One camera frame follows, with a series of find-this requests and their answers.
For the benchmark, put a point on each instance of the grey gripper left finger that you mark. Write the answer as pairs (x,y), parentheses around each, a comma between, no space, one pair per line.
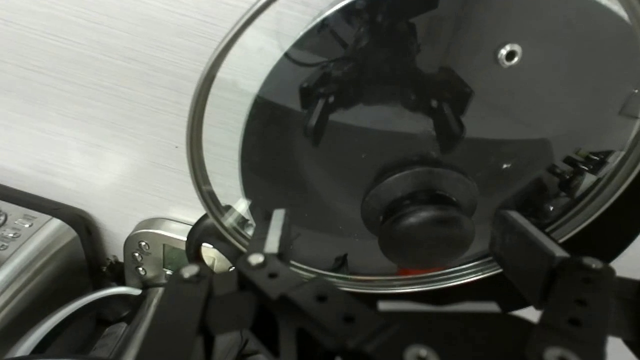
(277,233)

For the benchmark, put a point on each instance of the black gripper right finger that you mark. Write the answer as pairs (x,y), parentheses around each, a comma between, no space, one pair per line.
(526,256)

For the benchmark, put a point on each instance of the glass lid with black knob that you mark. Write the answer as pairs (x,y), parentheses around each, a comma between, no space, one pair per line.
(427,212)

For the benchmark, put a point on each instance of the black cooking pot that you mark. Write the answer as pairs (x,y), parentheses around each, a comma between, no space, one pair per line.
(616,233)

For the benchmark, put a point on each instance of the silver kettle base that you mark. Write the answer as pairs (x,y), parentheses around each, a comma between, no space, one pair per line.
(150,247)

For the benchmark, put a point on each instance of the stainless steel toaster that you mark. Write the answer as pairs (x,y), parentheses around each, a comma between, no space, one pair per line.
(33,261)

